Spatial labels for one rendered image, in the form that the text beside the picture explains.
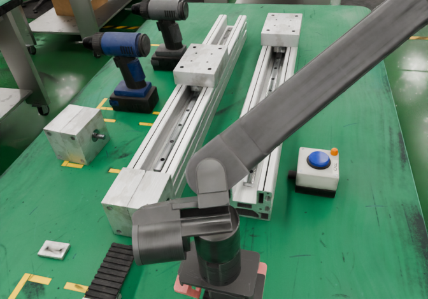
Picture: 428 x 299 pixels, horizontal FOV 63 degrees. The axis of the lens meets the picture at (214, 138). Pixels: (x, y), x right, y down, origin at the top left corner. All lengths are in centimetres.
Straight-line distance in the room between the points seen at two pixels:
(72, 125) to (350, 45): 62
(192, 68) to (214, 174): 56
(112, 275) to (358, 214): 47
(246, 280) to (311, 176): 29
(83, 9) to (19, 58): 81
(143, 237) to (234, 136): 15
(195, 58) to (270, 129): 58
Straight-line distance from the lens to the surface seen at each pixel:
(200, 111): 83
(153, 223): 43
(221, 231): 41
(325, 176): 72
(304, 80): 44
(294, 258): 67
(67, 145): 88
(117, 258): 66
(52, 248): 75
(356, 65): 46
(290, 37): 109
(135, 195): 65
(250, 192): 69
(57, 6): 364
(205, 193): 40
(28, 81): 249
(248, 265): 51
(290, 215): 72
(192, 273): 51
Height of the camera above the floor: 135
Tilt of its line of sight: 40 degrees down
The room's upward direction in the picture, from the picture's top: 5 degrees counter-clockwise
